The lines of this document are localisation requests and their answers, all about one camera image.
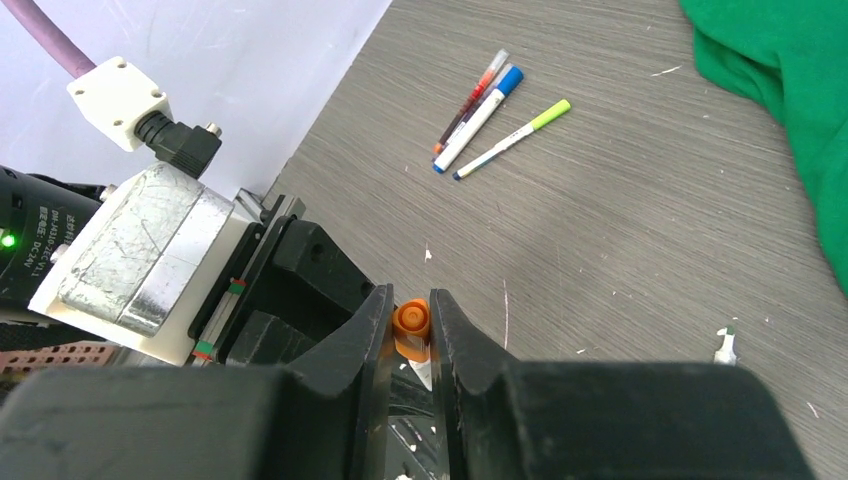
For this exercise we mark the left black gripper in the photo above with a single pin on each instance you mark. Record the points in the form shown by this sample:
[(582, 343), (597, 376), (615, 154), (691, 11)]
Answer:
[(286, 286)]

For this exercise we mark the green cloth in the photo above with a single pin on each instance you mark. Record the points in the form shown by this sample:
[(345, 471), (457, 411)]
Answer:
[(790, 57)]

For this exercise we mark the white marker blue end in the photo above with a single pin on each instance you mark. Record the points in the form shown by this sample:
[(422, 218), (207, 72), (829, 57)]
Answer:
[(459, 141)]

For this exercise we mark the red orange pen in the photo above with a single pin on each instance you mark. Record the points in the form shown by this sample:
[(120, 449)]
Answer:
[(485, 80)]

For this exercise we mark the white marker blue tip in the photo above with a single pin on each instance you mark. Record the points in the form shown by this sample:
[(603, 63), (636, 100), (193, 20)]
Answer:
[(423, 371)]

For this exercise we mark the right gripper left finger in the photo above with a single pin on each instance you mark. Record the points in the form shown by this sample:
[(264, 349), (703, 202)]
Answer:
[(322, 416)]

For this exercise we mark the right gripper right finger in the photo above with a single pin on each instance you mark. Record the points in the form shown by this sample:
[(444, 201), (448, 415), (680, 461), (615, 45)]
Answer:
[(498, 417)]

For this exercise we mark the white marker green tip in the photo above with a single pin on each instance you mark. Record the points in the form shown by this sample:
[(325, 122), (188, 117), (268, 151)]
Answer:
[(725, 354)]

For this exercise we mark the pink plastic basket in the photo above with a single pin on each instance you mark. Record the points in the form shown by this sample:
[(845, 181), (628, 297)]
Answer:
[(77, 354)]

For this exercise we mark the orange pen cap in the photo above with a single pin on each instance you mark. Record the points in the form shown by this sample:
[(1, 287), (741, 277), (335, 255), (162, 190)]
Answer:
[(411, 325)]

